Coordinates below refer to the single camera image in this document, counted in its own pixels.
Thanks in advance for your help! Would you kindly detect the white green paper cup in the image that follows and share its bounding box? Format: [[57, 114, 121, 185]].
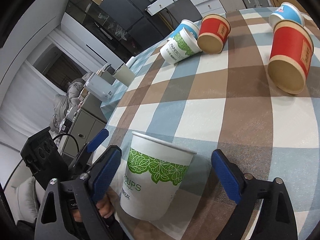
[[120, 132, 196, 221], [160, 27, 202, 64]]

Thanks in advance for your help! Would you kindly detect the blue cup far left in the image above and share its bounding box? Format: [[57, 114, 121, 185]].
[[169, 20, 200, 39]]

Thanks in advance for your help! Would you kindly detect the blue cup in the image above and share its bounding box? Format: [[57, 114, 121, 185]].
[[268, 2, 305, 29], [169, 20, 200, 39]]

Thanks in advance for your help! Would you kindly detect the small red paper cup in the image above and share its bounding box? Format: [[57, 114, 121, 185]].
[[197, 14, 231, 54]]

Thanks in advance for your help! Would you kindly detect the large red paper cup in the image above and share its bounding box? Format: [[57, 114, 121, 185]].
[[267, 20, 314, 95]]

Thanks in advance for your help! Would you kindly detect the blue cup far right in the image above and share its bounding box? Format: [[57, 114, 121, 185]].
[[268, 2, 305, 29]]

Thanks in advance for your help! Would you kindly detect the person's left hand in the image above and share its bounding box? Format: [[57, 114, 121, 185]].
[[72, 194, 114, 223]]

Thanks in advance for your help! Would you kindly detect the grey low cabinet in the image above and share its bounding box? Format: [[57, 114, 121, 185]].
[[58, 94, 107, 159]]

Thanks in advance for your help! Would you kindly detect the white appliance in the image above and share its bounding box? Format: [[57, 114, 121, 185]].
[[84, 63, 115, 102]]

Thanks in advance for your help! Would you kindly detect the beige tumbler mug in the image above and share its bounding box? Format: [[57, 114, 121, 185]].
[[113, 64, 135, 87]]

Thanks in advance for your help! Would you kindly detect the light blue checkered tablecloth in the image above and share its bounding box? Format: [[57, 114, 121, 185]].
[[100, 19, 201, 120]]

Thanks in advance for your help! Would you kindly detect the dark glass cabinet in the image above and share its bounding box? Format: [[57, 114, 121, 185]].
[[61, 0, 140, 67]]

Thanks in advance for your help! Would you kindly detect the black refrigerator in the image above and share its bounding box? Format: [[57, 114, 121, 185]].
[[99, 0, 171, 50]]

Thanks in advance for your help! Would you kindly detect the black cable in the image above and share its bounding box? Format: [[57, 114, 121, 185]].
[[51, 133, 81, 156]]

